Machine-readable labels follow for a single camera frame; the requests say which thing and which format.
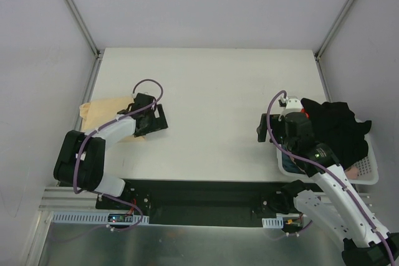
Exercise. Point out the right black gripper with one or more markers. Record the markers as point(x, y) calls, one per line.
point(271, 121)

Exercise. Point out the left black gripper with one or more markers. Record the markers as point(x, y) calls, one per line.
point(153, 119)

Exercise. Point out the cream yellow t shirt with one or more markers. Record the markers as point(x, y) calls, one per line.
point(97, 112)

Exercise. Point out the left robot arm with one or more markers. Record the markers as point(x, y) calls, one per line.
point(81, 161)

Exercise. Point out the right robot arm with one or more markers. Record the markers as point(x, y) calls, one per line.
point(361, 237)

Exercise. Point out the blue garment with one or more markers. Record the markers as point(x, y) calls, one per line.
point(289, 166)

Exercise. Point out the orange t shirt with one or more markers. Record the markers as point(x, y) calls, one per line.
point(304, 112)

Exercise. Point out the black t shirt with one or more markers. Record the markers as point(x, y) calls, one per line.
point(335, 125)

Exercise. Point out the pink garment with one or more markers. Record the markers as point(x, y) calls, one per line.
point(352, 173)

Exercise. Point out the white laundry basket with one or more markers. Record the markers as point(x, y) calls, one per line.
point(367, 168)

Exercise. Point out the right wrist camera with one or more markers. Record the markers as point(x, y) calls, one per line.
point(289, 105)

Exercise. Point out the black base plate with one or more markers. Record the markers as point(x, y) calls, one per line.
point(210, 203)

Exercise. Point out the right white cable duct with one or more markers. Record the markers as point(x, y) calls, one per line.
point(273, 223)

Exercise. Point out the white cable duct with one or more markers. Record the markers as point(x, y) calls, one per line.
point(273, 223)
point(98, 218)

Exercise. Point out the left white cable duct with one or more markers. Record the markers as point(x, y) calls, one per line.
point(98, 218)

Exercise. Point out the left aluminium frame post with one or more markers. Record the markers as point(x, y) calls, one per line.
point(76, 15)

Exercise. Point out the aluminium frame post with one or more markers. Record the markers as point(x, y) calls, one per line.
point(334, 28)
point(76, 15)

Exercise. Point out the right aluminium frame post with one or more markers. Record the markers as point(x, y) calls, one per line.
point(334, 28)

